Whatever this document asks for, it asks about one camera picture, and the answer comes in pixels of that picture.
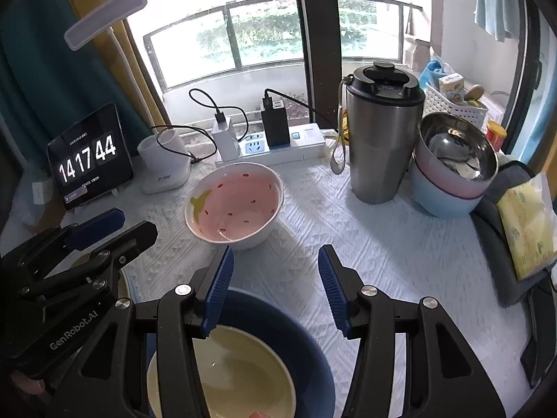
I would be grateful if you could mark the yellow packet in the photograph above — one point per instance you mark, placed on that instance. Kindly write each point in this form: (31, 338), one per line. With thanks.
(344, 128)

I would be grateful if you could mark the light blue bowl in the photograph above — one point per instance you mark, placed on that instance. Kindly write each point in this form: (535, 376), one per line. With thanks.
(439, 204)

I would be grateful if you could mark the balcony railing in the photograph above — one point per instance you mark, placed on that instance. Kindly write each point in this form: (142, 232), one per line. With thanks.
(234, 39)

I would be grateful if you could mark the dark blue bowl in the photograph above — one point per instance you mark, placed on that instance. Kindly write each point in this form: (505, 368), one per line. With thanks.
(304, 357)

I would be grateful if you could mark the white power strip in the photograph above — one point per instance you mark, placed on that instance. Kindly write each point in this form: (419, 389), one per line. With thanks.
(300, 143)

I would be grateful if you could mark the cream plate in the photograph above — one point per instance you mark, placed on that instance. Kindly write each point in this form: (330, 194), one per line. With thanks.
(126, 285)

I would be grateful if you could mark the blue plastic bag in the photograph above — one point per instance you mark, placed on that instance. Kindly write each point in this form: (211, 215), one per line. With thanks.
(435, 72)

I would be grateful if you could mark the steel tumbler with black lid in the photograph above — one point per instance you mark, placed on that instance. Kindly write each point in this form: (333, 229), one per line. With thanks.
(383, 152)

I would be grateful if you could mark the white desk lamp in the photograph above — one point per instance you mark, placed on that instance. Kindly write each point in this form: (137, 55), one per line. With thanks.
(135, 87)
(163, 165)

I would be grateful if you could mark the small brown carton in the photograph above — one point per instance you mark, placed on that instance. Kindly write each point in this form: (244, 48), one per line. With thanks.
(417, 54)

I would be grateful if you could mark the white plastic basket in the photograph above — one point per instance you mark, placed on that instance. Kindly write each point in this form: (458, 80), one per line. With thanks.
(439, 102)

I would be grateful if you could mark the yellow and white carton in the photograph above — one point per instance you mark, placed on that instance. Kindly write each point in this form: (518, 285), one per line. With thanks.
(450, 85)

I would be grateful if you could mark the white charger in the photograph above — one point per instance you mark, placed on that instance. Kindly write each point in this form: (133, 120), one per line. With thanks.
(226, 139)

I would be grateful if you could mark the pink steel-lined bowl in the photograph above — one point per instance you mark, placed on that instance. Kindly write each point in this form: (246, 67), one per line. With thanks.
(444, 183)

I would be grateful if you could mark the teal curtain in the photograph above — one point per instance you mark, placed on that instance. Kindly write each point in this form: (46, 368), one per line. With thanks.
(52, 74)

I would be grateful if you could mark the cream bowl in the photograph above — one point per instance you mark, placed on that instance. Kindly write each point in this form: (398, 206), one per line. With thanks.
(243, 374)

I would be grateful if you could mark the tablet with clock display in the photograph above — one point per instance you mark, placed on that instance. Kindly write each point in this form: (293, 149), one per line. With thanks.
(87, 156)

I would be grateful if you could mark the black charger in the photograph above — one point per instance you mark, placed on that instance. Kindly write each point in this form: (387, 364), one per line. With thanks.
(275, 124)

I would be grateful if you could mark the person's right hand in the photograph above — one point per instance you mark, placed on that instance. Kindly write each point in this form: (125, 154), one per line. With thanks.
(260, 415)

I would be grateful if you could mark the pink spotted bowl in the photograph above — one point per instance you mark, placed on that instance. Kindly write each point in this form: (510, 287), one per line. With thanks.
(235, 202)

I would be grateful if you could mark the white tablet stand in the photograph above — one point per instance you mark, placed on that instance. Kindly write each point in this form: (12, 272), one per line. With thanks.
(114, 191)

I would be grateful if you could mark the person's left hand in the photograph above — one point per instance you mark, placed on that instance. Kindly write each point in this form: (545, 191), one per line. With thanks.
(28, 385)

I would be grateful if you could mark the brown kiwi fruit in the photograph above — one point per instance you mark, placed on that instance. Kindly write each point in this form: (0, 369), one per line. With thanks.
(474, 91)

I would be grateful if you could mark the black phone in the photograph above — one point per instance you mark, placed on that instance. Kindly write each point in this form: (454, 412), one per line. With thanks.
(537, 348)

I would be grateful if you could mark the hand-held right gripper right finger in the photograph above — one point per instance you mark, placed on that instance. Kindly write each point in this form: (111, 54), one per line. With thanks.
(333, 289)

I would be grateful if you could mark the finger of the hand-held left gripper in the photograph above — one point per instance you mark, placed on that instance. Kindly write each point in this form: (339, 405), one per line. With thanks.
(95, 226)
(130, 237)

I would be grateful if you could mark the small white box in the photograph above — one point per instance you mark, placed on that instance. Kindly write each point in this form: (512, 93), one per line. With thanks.
(42, 192)

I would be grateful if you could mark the white textured tablecloth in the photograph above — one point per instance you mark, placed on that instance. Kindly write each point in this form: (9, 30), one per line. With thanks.
(391, 248)

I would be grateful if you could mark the red and yellow can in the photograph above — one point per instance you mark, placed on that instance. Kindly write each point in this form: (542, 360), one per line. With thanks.
(496, 137)

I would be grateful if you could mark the hanging light blue towel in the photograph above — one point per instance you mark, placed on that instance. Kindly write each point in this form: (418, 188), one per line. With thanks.
(496, 4)

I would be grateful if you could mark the yellow tissue pack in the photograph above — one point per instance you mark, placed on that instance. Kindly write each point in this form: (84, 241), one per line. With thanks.
(526, 226)

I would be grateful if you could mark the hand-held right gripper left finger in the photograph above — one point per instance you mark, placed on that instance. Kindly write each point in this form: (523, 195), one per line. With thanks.
(217, 287)

